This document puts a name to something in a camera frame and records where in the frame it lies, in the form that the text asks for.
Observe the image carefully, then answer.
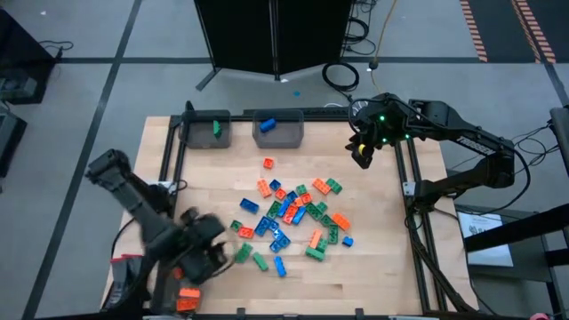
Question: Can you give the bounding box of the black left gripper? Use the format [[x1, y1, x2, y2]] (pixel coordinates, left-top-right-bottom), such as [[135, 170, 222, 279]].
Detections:
[[177, 207, 235, 285]]

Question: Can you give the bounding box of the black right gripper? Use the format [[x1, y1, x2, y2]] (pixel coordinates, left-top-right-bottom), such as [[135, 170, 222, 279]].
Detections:
[[345, 92, 413, 170]]

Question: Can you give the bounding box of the grey translucent plastic bin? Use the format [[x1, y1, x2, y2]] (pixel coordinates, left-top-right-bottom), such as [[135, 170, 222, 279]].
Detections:
[[180, 109, 232, 149], [149, 261, 204, 315], [252, 109, 306, 149]]

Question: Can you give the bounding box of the black device with red trim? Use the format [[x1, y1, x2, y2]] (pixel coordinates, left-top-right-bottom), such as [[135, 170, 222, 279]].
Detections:
[[104, 252, 150, 312]]

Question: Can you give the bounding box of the black partition panel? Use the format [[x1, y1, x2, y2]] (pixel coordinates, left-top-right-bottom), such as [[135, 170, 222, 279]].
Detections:
[[194, 0, 277, 76], [275, 0, 353, 76]]

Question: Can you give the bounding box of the white paper sheet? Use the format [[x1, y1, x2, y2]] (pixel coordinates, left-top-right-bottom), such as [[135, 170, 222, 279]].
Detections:
[[457, 210, 516, 268]]

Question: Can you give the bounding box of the black crossbeam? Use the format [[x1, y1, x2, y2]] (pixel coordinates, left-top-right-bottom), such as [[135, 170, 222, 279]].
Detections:
[[463, 203, 569, 254]]

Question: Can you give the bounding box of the black equipment case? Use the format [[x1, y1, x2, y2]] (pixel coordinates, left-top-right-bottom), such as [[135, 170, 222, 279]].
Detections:
[[0, 110, 28, 179]]

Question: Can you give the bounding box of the black cart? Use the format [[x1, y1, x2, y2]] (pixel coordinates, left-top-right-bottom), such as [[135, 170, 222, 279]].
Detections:
[[0, 8, 58, 106]]

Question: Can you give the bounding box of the black coiled cable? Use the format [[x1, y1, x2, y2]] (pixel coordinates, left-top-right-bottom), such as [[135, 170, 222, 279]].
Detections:
[[321, 60, 361, 93]]

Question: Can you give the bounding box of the black cable bundle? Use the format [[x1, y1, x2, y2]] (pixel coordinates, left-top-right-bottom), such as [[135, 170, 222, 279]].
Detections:
[[344, 0, 378, 57]]

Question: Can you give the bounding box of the yellow cable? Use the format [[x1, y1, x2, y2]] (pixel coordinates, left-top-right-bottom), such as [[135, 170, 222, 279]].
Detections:
[[368, 0, 400, 97]]

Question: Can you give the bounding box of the grey metal post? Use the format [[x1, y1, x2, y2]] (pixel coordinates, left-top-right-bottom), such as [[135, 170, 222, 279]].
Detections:
[[549, 105, 569, 179]]

